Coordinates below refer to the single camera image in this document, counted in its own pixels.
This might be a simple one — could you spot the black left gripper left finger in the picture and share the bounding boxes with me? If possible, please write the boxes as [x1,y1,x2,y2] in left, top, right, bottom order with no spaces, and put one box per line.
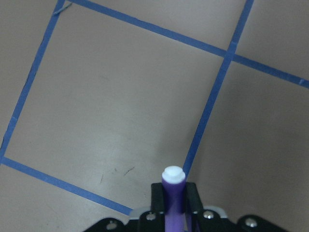
[151,183,166,214]

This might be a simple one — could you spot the purple highlighter pen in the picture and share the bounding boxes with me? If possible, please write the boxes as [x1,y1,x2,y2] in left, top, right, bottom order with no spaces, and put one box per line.
[162,166,185,232]

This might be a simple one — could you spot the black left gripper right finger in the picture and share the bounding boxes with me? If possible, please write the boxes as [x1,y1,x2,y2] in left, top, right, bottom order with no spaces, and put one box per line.
[184,182,203,214]

